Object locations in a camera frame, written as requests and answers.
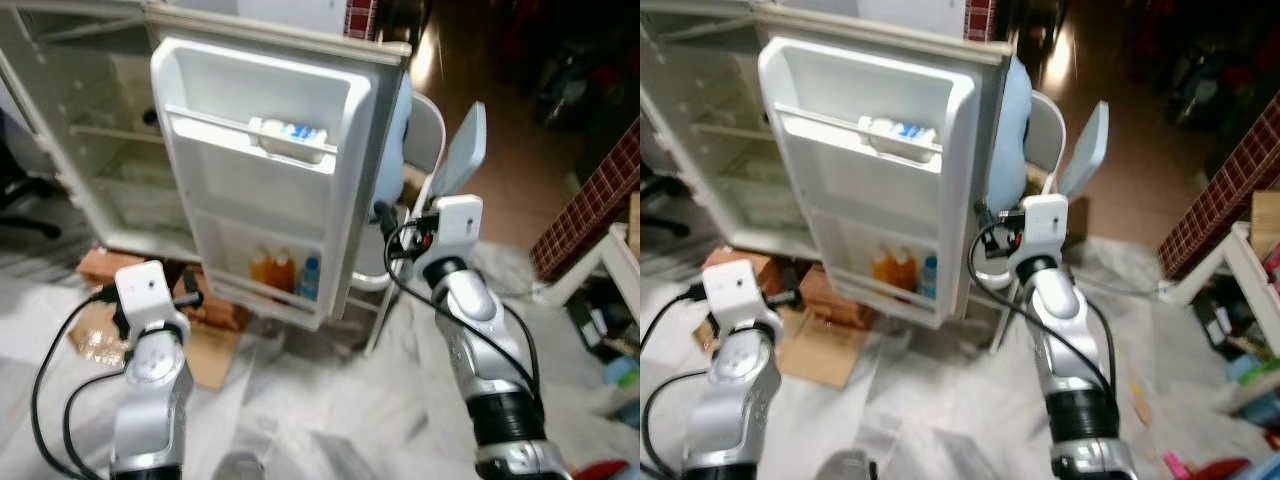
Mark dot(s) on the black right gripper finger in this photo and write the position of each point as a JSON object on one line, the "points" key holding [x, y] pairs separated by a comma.
{"points": [[984, 213], [384, 212]]}

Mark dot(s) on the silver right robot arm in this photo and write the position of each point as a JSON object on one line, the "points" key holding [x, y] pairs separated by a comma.
{"points": [[490, 350], [1065, 350]]}

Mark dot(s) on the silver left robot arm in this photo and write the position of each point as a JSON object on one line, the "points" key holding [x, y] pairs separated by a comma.
{"points": [[150, 400], [725, 400]]}

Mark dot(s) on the white fridge door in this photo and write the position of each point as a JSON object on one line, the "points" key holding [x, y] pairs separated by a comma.
{"points": [[870, 200], [250, 200]]}

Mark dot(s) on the white open fridge body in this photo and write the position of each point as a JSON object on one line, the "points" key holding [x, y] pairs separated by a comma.
{"points": [[100, 100], [720, 100]]}

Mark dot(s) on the light blue cushion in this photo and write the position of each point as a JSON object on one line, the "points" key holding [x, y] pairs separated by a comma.
{"points": [[1010, 140], [393, 150]]}

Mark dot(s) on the orange drink bottle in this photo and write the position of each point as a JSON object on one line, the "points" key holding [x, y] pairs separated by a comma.
{"points": [[262, 272], [882, 268], [903, 272], [284, 274]]}

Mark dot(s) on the small blue bottle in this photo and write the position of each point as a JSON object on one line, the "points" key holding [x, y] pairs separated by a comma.
{"points": [[310, 280], [929, 278]]}

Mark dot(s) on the white metal chair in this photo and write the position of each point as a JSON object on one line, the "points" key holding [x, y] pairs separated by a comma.
{"points": [[428, 130], [1048, 130]]}

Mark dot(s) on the light blue plastic panel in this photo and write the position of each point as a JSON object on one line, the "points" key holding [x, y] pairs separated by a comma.
{"points": [[1085, 150], [462, 150]]}

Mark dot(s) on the white container with blue print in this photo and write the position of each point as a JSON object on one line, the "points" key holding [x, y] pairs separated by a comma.
{"points": [[285, 140], [895, 138]]}

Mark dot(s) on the black office chair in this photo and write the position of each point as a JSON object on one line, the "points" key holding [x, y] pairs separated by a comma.
{"points": [[25, 190], [660, 195]]}

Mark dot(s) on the white shelf rack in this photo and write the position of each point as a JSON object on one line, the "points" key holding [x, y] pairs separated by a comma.
{"points": [[620, 265], [1250, 270]]}

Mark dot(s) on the red brick patterned counter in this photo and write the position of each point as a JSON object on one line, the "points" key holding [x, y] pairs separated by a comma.
{"points": [[1220, 200], [590, 220]]}

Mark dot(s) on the grey robot foot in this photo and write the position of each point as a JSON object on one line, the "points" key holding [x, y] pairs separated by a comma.
{"points": [[845, 466], [240, 468]]}

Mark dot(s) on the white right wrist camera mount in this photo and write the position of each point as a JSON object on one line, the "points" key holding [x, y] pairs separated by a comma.
{"points": [[1045, 225], [455, 225]]}

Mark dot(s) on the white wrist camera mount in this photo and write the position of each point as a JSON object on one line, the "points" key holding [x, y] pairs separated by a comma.
{"points": [[1045, 225], [145, 295], [735, 300], [455, 225]]}

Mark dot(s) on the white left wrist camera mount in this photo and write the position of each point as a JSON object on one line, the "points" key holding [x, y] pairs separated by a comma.
{"points": [[145, 295], [735, 300]]}

